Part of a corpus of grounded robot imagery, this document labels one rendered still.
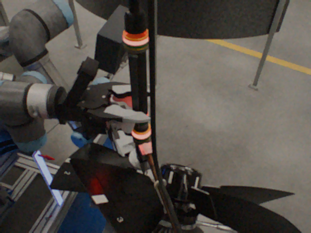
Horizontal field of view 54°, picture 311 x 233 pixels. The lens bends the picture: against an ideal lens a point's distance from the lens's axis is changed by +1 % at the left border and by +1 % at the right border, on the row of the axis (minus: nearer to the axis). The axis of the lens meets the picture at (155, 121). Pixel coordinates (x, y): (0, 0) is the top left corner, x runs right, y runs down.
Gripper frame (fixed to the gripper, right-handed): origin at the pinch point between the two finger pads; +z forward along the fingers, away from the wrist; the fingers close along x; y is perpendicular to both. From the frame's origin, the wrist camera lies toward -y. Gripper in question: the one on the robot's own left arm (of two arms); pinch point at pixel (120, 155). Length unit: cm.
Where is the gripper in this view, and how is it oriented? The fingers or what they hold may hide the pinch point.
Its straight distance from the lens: 93.6
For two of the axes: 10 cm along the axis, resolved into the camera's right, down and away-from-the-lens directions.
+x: -1.0, 6.9, 7.1
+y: 9.3, -1.8, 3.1
